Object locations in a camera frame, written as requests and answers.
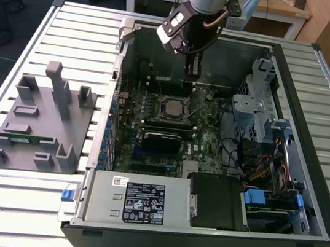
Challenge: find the silver CPU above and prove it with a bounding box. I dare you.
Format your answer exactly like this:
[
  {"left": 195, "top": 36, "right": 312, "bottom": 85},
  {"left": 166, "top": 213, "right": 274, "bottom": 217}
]
[{"left": 162, "top": 98, "right": 189, "bottom": 120}]

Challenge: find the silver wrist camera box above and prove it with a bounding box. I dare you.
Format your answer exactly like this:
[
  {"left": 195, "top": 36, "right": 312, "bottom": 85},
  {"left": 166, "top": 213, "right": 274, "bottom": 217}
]
[{"left": 153, "top": 0, "right": 193, "bottom": 55}]

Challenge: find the green RAM stick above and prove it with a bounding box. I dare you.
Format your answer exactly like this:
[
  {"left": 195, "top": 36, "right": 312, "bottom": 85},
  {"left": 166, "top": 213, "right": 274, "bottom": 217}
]
[{"left": 0, "top": 130, "right": 42, "bottom": 145}]

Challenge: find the small silver heatsink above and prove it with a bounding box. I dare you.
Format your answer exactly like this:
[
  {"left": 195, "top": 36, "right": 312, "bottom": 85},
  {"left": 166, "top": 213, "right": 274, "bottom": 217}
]
[{"left": 180, "top": 159, "right": 201, "bottom": 174}]

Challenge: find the black graphics card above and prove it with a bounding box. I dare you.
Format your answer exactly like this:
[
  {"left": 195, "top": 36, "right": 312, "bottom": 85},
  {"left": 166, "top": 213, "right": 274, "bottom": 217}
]
[{"left": 140, "top": 128, "right": 185, "bottom": 159}]

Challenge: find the silver power supply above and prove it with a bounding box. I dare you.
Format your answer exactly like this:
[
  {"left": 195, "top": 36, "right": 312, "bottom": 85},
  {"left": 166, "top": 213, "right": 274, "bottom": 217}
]
[{"left": 71, "top": 165, "right": 203, "bottom": 237}]

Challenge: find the metal socket cover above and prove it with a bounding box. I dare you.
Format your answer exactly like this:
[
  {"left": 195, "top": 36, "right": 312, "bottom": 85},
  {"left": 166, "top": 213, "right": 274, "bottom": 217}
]
[{"left": 183, "top": 84, "right": 209, "bottom": 121}]

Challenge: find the thin wire locking lever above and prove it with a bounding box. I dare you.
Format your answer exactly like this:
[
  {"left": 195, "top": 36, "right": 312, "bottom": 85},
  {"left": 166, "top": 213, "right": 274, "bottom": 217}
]
[{"left": 154, "top": 78, "right": 165, "bottom": 96}]

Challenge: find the green motherboard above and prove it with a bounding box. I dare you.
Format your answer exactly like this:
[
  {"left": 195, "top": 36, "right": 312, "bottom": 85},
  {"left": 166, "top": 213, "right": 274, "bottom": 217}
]
[{"left": 107, "top": 72, "right": 236, "bottom": 188}]

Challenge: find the blue disk carrier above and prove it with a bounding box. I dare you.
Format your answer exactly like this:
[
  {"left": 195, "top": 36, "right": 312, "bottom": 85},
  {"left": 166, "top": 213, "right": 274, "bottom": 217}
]
[{"left": 238, "top": 186, "right": 306, "bottom": 237}]

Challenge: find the blue drive bay latch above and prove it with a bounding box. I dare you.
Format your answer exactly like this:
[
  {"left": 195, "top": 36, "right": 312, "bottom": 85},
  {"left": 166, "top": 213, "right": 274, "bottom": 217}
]
[{"left": 293, "top": 194, "right": 305, "bottom": 215}]

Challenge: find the silver drive cage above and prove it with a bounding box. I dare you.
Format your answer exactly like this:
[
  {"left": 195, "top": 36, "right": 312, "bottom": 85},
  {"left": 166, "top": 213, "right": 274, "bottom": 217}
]
[{"left": 223, "top": 55, "right": 286, "bottom": 147}]

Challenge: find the grey parts rack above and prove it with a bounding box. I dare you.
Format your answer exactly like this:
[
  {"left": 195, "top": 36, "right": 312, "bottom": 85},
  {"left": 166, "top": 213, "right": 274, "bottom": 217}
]
[{"left": 0, "top": 53, "right": 103, "bottom": 182}]

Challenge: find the black RAM slot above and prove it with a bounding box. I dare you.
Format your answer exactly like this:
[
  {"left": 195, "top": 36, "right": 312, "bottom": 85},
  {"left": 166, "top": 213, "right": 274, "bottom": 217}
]
[
  {"left": 144, "top": 125, "right": 197, "bottom": 138},
  {"left": 144, "top": 119, "right": 198, "bottom": 132},
  {"left": 147, "top": 84, "right": 196, "bottom": 96},
  {"left": 147, "top": 81, "right": 196, "bottom": 93},
  {"left": 144, "top": 122, "right": 197, "bottom": 135},
  {"left": 148, "top": 77, "right": 197, "bottom": 89}
]

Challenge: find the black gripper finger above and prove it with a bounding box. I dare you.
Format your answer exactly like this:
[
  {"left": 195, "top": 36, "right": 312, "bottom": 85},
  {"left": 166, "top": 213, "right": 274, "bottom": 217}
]
[{"left": 183, "top": 53, "right": 204, "bottom": 80}]

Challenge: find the CPU socket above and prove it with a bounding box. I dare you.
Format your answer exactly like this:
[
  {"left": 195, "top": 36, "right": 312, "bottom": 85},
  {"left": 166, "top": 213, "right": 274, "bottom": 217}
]
[{"left": 155, "top": 93, "right": 195, "bottom": 127}]

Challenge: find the orange power wire bundle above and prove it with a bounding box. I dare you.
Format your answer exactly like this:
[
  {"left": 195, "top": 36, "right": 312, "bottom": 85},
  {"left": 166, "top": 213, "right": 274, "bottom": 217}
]
[{"left": 248, "top": 136, "right": 294, "bottom": 192}]

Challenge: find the black cable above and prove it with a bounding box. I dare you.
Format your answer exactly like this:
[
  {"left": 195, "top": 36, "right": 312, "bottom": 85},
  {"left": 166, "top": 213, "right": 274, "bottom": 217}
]
[{"left": 210, "top": 97, "right": 253, "bottom": 178}]

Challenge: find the blue power supply latch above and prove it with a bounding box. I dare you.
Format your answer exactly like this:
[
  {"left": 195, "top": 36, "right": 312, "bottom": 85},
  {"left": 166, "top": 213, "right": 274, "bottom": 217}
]
[{"left": 60, "top": 187, "right": 77, "bottom": 204}]

